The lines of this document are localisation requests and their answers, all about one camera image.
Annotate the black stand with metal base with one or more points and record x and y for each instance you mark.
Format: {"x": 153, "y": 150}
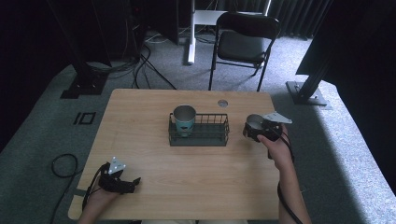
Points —
{"x": 306, "y": 95}

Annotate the person's left hand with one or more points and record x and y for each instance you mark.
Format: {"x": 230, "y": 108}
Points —
{"x": 98, "y": 200}

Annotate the person's right hand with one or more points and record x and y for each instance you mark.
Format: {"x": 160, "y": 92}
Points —
{"x": 280, "y": 152}

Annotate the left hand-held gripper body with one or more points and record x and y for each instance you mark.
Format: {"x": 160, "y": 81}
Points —
{"x": 115, "y": 183}

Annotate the black stand with square base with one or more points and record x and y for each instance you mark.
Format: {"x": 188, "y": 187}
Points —
{"x": 85, "y": 82}

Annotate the teal labelled metal cup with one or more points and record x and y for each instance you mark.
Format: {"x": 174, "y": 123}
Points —
{"x": 185, "y": 124}

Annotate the dark curtain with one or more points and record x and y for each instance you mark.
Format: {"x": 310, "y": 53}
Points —
{"x": 299, "y": 15}

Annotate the grey round table grommet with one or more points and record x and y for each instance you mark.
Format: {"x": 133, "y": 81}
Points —
{"x": 222, "y": 103}

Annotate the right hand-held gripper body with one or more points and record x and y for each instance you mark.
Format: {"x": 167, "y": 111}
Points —
{"x": 271, "y": 130}

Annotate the black folding chair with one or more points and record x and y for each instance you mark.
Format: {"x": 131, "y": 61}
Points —
{"x": 241, "y": 46}

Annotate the plain metal cup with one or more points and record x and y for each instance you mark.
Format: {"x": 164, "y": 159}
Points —
{"x": 255, "y": 124}

